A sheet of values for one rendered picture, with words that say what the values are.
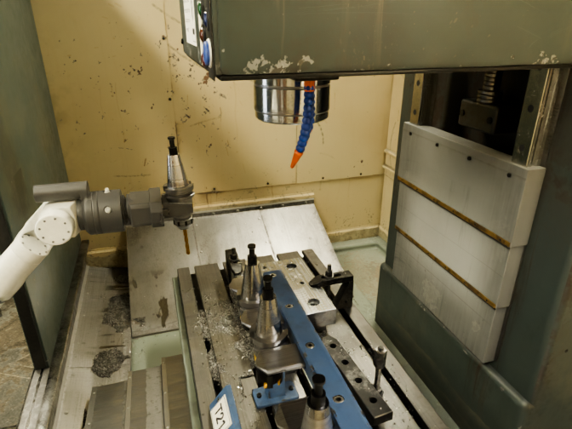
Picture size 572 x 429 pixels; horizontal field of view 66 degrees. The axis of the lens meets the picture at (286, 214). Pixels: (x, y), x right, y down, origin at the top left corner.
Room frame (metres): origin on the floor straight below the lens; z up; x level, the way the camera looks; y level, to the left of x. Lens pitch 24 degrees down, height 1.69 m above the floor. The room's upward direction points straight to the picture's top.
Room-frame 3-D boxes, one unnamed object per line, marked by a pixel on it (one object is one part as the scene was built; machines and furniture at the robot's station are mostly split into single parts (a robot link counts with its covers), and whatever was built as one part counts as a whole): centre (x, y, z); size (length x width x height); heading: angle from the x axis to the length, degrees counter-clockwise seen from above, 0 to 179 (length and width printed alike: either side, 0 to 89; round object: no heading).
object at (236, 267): (1.20, 0.16, 0.97); 0.13 x 0.03 x 0.15; 17
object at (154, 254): (1.58, 0.19, 0.75); 0.89 x 0.67 x 0.26; 107
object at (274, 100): (0.95, -0.01, 1.56); 0.16 x 0.16 x 0.12
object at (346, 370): (0.77, -0.15, 0.93); 0.26 x 0.05 x 0.06; 22
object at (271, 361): (0.53, 0.01, 1.21); 0.07 x 0.05 x 0.01; 107
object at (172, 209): (0.84, 0.22, 1.33); 0.06 x 0.02 x 0.03; 107
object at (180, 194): (0.87, 0.23, 1.36); 0.06 x 0.06 x 0.03
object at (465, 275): (1.08, -0.44, 1.16); 0.48 x 0.05 x 0.51; 17
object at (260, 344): (0.58, 0.03, 1.21); 0.06 x 0.06 x 0.03
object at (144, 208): (0.84, 0.32, 1.33); 0.13 x 0.12 x 0.10; 17
